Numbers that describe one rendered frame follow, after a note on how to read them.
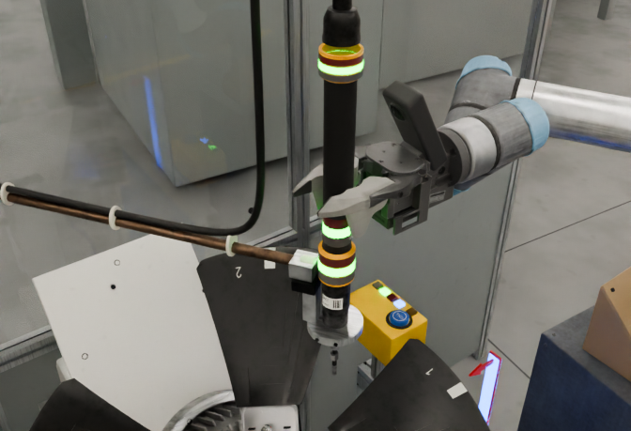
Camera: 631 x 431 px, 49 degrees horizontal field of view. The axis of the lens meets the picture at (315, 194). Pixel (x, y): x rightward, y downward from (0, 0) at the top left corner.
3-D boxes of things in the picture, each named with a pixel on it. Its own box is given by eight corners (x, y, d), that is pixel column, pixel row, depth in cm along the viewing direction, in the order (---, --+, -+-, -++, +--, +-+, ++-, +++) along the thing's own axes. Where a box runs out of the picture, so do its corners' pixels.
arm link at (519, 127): (523, 161, 95) (566, 135, 88) (467, 186, 90) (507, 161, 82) (496, 111, 96) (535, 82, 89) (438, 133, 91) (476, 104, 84)
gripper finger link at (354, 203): (338, 262, 72) (393, 224, 78) (339, 216, 69) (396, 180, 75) (316, 249, 74) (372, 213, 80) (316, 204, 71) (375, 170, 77)
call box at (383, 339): (342, 330, 154) (343, 295, 148) (377, 313, 158) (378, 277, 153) (389, 376, 143) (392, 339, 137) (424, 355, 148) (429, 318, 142)
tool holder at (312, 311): (284, 335, 85) (281, 274, 80) (303, 299, 90) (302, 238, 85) (353, 353, 82) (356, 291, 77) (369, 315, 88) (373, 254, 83)
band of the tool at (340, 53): (313, 82, 67) (312, 53, 65) (327, 65, 70) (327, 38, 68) (355, 88, 65) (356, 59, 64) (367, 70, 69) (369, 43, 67)
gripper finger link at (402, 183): (380, 214, 72) (430, 181, 77) (380, 202, 71) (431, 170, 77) (346, 196, 75) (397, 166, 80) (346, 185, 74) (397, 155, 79)
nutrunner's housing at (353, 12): (315, 347, 87) (315, -20, 61) (325, 327, 90) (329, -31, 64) (345, 355, 85) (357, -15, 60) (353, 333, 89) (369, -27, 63)
